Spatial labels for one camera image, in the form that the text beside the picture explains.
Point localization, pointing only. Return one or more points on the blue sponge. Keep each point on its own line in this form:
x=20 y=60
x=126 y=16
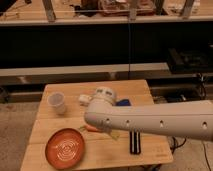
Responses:
x=123 y=102

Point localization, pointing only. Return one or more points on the yellow foam gripper tip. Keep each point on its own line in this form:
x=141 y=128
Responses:
x=114 y=134

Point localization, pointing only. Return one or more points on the orange toy carrot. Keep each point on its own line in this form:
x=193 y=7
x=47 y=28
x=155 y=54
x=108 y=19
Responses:
x=88 y=128

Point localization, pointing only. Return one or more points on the black vertical pole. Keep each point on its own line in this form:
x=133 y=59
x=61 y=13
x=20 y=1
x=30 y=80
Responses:
x=129 y=50

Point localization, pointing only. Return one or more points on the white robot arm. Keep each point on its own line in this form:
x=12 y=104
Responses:
x=193 y=119

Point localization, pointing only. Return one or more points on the white plastic bottle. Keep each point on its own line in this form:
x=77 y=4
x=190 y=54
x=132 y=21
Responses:
x=84 y=100

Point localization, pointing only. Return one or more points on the long wooden bench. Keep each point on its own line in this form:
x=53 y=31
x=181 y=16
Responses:
x=83 y=69

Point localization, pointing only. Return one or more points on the orange ceramic bowl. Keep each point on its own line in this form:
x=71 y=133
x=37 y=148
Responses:
x=65 y=149

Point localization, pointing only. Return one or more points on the wooden table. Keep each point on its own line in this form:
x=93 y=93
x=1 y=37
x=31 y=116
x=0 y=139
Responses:
x=101 y=151

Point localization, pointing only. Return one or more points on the translucent plastic cup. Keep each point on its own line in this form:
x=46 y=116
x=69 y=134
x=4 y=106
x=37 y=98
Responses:
x=56 y=101

